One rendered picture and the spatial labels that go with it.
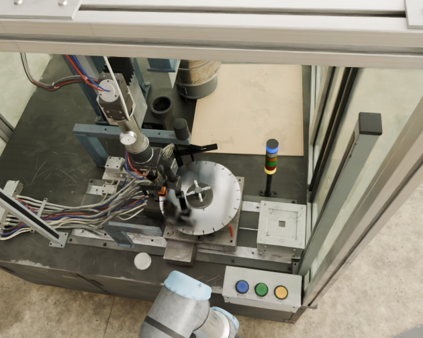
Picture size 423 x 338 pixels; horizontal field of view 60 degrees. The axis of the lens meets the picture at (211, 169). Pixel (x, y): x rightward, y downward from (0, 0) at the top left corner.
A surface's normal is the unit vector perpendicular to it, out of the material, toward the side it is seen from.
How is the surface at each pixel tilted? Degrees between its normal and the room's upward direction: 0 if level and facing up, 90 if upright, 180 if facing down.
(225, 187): 0
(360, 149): 90
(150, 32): 90
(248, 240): 0
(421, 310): 0
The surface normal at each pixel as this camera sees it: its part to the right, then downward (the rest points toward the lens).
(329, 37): -0.16, 0.87
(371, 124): -0.10, -0.50
